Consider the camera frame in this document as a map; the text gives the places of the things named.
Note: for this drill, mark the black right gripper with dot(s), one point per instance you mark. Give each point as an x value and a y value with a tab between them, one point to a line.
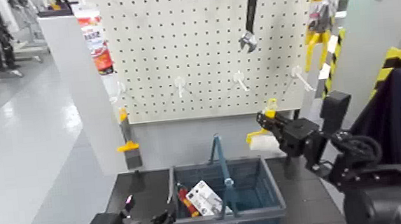
300	136

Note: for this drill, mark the yellow paint roller white cover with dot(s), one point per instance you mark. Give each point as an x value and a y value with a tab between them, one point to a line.
264	144

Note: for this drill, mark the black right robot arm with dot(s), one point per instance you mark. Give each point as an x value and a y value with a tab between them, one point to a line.
377	184

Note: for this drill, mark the teal grey plastic crate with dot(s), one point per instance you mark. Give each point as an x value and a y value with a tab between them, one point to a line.
264	195

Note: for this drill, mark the white pegboard hook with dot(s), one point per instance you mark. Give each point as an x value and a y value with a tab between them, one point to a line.
240	79
180	85
120	88
300	77

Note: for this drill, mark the white packaged tool card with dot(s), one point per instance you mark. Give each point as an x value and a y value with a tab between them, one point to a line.
204	199

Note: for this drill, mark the yellow and grey clamp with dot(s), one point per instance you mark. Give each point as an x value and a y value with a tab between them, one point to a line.
130	151

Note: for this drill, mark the yellow black hazard corner guard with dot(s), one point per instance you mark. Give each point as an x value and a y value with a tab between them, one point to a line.
389	65
333	55

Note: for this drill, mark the yellow pliers in package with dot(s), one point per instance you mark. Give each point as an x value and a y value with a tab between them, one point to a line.
316	35

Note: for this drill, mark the black adjustable wrench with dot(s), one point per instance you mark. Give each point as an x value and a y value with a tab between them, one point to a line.
250	15

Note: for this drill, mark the beige pegboard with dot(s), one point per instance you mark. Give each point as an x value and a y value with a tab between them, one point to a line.
197	35

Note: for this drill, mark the white partition panel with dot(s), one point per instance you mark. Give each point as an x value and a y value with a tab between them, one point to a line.
76	84

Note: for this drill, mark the white red sealant tube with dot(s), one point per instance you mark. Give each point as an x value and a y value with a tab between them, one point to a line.
97	41

